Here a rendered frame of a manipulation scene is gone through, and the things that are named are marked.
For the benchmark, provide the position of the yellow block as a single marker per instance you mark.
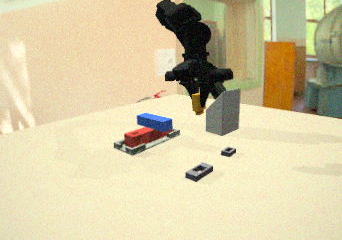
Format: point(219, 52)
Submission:
point(196, 105)

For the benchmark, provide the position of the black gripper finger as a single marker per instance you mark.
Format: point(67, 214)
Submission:
point(191, 87)
point(205, 88)

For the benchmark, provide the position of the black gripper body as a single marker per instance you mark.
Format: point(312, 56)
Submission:
point(209, 75)

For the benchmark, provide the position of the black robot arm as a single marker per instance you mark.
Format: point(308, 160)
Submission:
point(183, 20)

